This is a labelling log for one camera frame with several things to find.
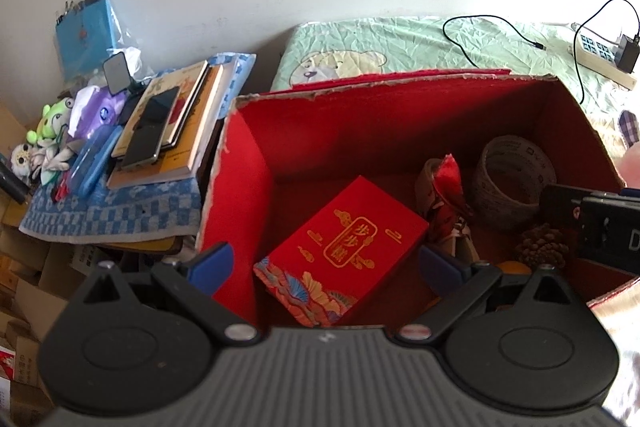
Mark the small red patterned box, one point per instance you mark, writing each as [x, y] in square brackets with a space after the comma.
[360, 227]

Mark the black smartphone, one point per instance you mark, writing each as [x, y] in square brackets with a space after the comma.
[150, 127]

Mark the white power strip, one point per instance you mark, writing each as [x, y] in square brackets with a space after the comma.
[595, 49]

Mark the green frog plush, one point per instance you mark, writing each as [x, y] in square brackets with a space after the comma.
[52, 119]

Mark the orange cover book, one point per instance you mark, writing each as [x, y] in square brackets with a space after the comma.
[214, 92]

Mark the green printed bedsheet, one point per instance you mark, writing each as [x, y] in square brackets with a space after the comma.
[375, 42]

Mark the blue transparent pencil case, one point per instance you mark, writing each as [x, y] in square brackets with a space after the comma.
[95, 162]

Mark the yellow cover book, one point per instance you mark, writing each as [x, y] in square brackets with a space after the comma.
[185, 82]

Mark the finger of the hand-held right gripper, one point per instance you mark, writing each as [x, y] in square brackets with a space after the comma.
[560, 204]

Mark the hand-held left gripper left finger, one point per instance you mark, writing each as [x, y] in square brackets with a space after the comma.
[212, 264]

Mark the large red cardboard box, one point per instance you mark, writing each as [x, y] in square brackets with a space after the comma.
[350, 122]

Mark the stack of books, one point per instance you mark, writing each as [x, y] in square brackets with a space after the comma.
[205, 147]

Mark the blue box in plastic bag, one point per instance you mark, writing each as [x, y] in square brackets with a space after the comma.
[85, 32]

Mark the wooden side table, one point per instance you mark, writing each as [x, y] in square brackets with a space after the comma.
[150, 247]

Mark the printed tape roll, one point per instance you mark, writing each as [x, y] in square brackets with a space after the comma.
[505, 192]

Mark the orange gourd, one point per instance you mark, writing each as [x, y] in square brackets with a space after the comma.
[515, 267]

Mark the small grey mirror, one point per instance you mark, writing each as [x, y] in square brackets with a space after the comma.
[116, 72]

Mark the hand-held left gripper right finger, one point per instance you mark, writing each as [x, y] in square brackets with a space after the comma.
[440, 267]

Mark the small white plush toy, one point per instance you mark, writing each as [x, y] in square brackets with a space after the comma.
[21, 159]

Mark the blue checkered cloth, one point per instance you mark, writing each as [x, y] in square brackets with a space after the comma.
[115, 212]

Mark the brown pine cone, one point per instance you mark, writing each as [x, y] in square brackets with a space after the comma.
[542, 247]

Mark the purple tissue pack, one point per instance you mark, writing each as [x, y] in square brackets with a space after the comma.
[97, 112]

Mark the black charger plug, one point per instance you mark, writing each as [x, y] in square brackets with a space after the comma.
[629, 54]

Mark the large pink plush bunny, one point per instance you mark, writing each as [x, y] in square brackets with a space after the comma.
[631, 127]

